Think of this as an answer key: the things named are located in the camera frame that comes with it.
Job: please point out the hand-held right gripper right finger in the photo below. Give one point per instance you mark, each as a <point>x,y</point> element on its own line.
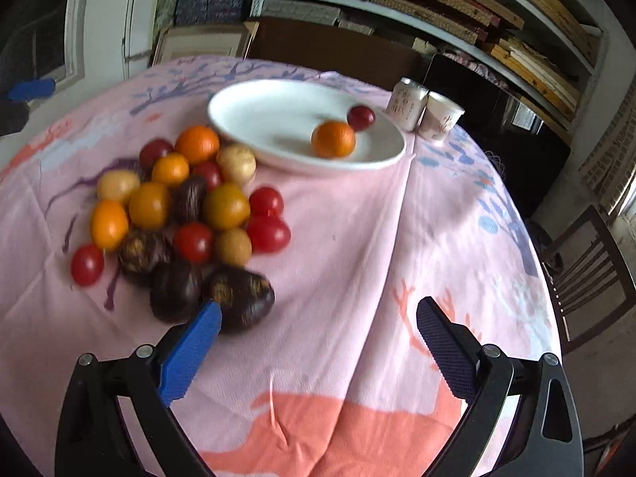
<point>444,353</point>

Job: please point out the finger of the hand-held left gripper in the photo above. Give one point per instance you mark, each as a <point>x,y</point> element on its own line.
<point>31,90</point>

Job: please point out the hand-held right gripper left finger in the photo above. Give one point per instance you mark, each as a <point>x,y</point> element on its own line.
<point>191,353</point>

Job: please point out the dark purple passion fruit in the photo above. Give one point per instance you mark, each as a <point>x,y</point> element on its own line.
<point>243,295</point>
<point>189,198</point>
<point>141,253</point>
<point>174,290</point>

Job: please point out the red cherry tomato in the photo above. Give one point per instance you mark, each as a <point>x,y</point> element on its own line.
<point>87,264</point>
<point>268,233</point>
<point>194,242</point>
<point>266,201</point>

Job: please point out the tan round fruit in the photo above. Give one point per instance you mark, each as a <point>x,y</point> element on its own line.
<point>118,186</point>
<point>236,163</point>
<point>233,247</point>

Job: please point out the yellow-green citrus fruit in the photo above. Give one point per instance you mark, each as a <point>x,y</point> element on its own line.
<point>226,206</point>

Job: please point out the oval orange kumquat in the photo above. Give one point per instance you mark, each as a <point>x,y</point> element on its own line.
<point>109,224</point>

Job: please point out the large orange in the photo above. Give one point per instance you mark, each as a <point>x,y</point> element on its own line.
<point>333,139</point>
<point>197,144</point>

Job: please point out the white plate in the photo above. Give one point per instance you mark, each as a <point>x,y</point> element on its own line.
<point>278,119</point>

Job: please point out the white leaning board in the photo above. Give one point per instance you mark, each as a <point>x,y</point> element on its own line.
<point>144,10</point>

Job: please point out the pink printed tablecloth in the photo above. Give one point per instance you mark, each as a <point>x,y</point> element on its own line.
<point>338,258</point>

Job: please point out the dark wooden chair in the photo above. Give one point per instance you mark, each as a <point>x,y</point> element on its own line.
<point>591,278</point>

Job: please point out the framed picture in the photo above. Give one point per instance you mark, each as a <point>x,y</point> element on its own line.
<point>198,42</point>

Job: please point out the stack of blue patterned boxes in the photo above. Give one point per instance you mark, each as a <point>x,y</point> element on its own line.
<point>208,0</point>

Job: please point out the glossy black panel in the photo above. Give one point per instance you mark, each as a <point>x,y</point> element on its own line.
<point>497,129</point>

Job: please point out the printed paper cup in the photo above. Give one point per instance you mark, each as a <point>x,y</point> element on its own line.
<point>439,119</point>

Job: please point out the bright window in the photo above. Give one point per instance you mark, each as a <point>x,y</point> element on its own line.
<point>623,198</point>

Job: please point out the white drink can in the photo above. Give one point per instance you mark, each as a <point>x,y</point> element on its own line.
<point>405,104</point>

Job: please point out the stack of grey boxes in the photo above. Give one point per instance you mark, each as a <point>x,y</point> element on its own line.
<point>298,10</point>

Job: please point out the white shelf unit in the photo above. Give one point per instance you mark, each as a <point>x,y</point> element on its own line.
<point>502,74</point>

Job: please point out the pink cloth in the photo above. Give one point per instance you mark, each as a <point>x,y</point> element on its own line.
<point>467,62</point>

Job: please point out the brown wooden board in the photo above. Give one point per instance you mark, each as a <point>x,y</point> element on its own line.
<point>338,49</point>

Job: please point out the stack of yellow wooden boxes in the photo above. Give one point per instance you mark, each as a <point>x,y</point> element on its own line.
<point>546,35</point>

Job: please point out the white window frame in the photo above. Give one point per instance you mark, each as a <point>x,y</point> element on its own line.
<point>74,35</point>

